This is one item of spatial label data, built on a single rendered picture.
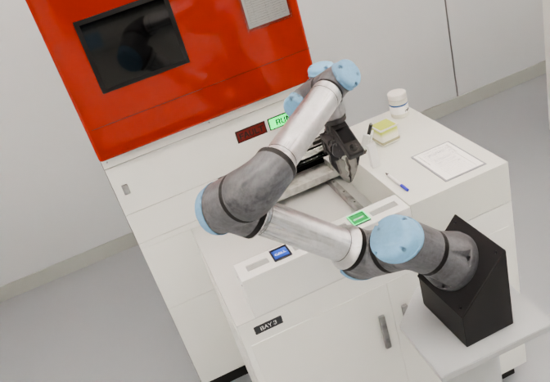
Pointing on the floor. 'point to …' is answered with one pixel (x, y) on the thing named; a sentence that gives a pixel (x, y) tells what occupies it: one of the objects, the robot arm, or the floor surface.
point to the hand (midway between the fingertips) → (350, 179)
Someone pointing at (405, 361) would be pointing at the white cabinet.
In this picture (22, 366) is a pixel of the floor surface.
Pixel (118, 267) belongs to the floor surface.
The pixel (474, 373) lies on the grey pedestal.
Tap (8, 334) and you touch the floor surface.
